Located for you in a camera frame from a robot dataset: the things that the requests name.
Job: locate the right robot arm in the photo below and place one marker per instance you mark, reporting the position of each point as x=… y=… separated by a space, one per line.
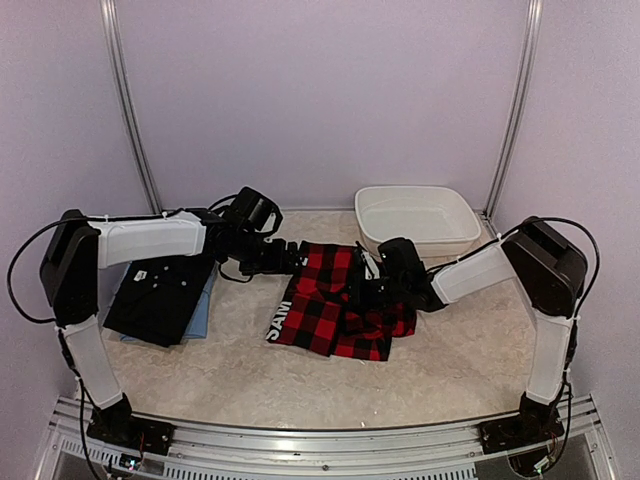
x=548 y=269

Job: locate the white plastic tub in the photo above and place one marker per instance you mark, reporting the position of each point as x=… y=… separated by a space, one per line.
x=438 y=220

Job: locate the red black plaid shirt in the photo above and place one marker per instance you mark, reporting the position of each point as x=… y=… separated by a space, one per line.
x=318 y=313

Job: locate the right aluminium frame post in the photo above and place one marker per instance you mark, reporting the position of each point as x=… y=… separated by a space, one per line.
x=517 y=106

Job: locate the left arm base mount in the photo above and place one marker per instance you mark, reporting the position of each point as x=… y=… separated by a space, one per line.
x=140 y=434

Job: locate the black folded shirt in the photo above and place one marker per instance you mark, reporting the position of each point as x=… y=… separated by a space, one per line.
x=156 y=298

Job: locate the left aluminium frame post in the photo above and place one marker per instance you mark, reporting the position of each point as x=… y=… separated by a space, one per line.
x=109 y=15

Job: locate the front aluminium rail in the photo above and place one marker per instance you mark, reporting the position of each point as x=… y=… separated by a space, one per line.
x=452 y=450

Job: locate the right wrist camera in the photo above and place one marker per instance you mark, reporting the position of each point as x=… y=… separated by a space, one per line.
x=367 y=263

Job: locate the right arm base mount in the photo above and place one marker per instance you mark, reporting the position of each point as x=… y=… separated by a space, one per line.
x=517 y=431

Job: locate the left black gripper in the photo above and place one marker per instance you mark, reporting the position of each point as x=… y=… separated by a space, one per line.
x=281 y=263

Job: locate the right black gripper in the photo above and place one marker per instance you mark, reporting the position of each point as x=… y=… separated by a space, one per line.
x=357 y=295

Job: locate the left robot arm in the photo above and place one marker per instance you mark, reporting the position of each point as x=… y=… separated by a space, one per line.
x=239 y=227

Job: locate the aluminium frame post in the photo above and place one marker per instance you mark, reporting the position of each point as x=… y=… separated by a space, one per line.
x=517 y=106
x=109 y=15

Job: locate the light blue folded shirt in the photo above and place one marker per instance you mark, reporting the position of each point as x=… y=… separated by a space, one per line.
x=197 y=328

